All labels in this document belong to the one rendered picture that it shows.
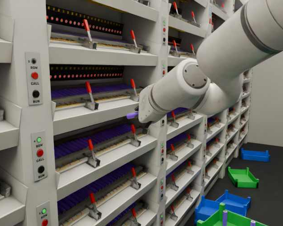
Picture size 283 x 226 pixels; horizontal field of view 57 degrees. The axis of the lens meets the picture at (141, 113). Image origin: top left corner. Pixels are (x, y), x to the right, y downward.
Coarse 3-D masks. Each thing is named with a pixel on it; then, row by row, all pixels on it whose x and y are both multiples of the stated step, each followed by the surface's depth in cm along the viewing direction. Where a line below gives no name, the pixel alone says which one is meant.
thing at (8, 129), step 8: (0, 96) 62; (0, 104) 62; (8, 104) 60; (0, 112) 60; (8, 112) 61; (16, 112) 59; (0, 120) 61; (8, 120) 61; (16, 120) 60; (0, 128) 58; (8, 128) 58; (16, 128) 59; (0, 136) 56; (8, 136) 58; (16, 136) 60; (0, 144) 57; (8, 144) 59; (16, 144) 61
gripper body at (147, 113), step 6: (144, 90) 76; (144, 96) 75; (144, 102) 74; (144, 108) 73; (150, 108) 69; (138, 114) 77; (144, 114) 73; (150, 114) 70; (156, 114) 69; (162, 114) 69; (144, 120) 74; (150, 120) 73; (156, 120) 73
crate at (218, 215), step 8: (224, 208) 112; (216, 216) 111; (232, 216) 111; (240, 216) 108; (200, 224) 99; (208, 224) 107; (216, 224) 111; (232, 224) 111; (240, 224) 109; (248, 224) 106; (256, 224) 104; (264, 224) 102
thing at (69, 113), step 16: (64, 80) 93; (80, 80) 100; (96, 80) 108; (112, 80) 117; (128, 80) 126; (64, 96) 81; (80, 96) 85; (96, 96) 92; (112, 96) 101; (128, 96) 107; (64, 112) 76; (80, 112) 79; (96, 112) 83; (112, 112) 91; (128, 112) 100; (64, 128) 73
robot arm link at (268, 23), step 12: (252, 0) 36; (264, 0) 33; (276, 0) 32; (252, 12) 35; (264, 12) 34; (276, 12) 32; (252, 24) 35; (264, 24) 34; (276, 24) 33; (264, 36) 35; (276, 36) 34; (276, 48) 36
